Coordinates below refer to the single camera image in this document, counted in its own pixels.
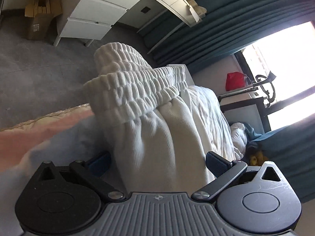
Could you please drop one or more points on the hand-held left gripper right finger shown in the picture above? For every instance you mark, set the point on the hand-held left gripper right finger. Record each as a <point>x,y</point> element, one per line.
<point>216,163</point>

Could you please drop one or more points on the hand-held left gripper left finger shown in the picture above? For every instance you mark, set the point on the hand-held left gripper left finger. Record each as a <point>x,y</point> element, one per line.
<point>98,163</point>

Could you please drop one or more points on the cream pants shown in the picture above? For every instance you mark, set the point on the cream pants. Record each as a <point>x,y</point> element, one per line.
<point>147,127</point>

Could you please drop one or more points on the navy garment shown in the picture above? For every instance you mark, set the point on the navy garment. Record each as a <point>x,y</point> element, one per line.
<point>251,147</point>

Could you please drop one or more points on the yellow garment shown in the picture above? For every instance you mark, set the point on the yellow garment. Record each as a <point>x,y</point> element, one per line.
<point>256,157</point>

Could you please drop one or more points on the teal cloth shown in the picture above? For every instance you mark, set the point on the teal cloth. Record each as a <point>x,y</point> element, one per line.
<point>253,131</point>

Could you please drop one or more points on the pink and white duvet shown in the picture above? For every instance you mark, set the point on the pink and white duvet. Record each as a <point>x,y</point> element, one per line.
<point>49,137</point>

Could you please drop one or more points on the red bag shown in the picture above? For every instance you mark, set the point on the red bag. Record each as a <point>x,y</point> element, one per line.
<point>235,81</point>

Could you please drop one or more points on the garment steamer stand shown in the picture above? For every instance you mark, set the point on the garment steamer stand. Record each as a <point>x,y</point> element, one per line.
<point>265,83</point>

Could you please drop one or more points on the dark-framed window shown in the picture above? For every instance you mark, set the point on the dark-framed window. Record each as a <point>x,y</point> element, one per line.
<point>290,61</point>

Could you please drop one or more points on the white paper sheet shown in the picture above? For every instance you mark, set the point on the white paper sheet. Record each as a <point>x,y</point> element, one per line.
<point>194,16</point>

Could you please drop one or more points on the white desk with drawers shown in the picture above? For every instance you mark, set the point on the white desk with drawers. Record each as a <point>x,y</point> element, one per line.
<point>103,7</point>

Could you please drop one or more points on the cardboard box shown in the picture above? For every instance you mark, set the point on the cardboard box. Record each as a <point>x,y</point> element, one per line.
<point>39,17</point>

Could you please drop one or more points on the dark wall socket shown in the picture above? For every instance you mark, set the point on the dark wall socket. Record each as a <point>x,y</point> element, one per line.
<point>145,9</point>

